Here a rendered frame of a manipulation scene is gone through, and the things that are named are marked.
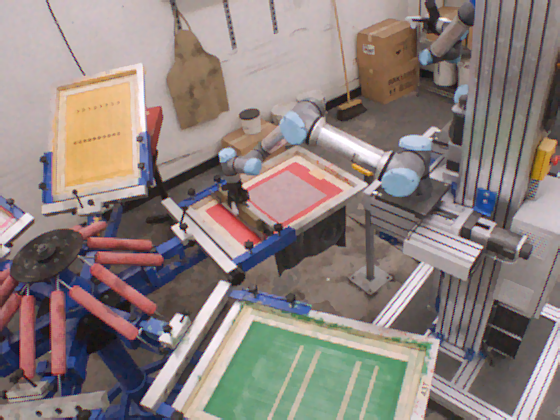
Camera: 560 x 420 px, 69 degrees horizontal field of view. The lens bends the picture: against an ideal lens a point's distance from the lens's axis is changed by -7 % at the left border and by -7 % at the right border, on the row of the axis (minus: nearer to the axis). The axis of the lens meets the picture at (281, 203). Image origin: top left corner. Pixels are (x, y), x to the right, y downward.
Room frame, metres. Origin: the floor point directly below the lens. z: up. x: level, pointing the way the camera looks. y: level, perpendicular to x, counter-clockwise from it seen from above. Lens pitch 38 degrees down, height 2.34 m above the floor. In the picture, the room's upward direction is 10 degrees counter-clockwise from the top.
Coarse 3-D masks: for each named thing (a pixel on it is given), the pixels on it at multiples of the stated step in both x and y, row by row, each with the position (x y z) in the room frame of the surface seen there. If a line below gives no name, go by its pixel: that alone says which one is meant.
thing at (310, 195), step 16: (304, 192) 1.83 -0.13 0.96; (320, 192) 1.80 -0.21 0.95; (336, 192) 1.78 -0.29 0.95; (272, 208) 1.74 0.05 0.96; (288, 208) 1.72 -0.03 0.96; (304, 208) 1.70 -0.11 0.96; (240, 224) 1.67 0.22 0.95; (288, 224) 1.60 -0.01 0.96; (240, 240) 1.55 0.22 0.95; (256, 240) 1.53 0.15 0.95
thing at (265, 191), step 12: (288, 168) 2.08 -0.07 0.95; (300, 168) 2.06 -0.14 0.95; (264, 180) 2.00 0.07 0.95; (276, 180) 1.98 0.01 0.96; (288, 180) 1.96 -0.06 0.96; (300, 180) 1.94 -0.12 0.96; (252, 192) 1.91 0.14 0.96; (264, 192) 1.89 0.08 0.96; (276, 192) 1.87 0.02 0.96; (288, 192) 1.85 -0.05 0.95; (216, 204) 1.86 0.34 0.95; (252, 204) 1.81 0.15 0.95; (264, 204) 1.79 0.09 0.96; (216, 216) 1.76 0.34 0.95; (228, 216) 1.74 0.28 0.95
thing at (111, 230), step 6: (156, 150) 2.59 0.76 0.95; (156, 156) 2.51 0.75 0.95; (150, 186) 2.18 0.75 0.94; (114, 204) 2.09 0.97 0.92; (120, 204) 2.08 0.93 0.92; (114, 210) 2.02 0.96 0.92; (120, 210) 2.04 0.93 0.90; (114, 216) 1.97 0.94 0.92; (120, 216) 2.01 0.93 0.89; (114, 222) 1.91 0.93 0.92; (108, 228) 1.87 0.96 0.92; (114, 228) 1.87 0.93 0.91; (108, 234) 1.81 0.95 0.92; (114, 234) 1.84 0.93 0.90; (102, 264) 1.58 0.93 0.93; (108, 264) 1.61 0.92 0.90
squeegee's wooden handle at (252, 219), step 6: (222, 192) 1.81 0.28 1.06; (222, 198) 1.82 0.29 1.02; (240, 204) 1.69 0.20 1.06; (240, 210) 1.66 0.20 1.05; (246, 210) 1.63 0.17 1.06; (246, 216) 1.62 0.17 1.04; (252, 216) 1.58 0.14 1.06; (252, 222) 1.57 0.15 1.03; (258, 222) 1.55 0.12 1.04; (258, 228) 1.54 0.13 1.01
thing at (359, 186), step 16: (272, 160) 2.14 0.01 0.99; (320, 160) 2.05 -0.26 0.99; (336, 176) 1.91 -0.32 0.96; (352, 176) 1.85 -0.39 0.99; (352, 192) 1.71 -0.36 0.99; (192, 208) 1.83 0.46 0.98; (336, 208) 1.64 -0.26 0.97; (208, 224) 1.67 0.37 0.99; (304, 224) 1.54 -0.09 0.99; (224, 240) 1.53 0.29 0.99
